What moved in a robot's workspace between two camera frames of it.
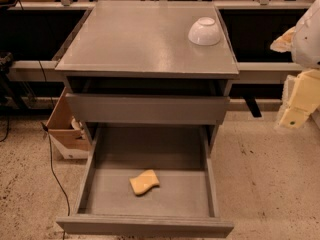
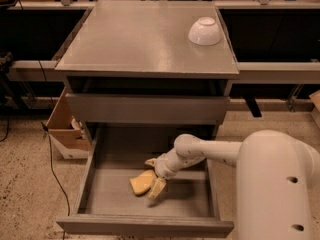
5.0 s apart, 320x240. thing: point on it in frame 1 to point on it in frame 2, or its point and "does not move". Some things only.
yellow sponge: x=147 y=180 does not move
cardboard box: x=70 y=137 does not move
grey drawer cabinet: x=149 y=65 does not move
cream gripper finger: x=282 y=44 to x=170 y=162
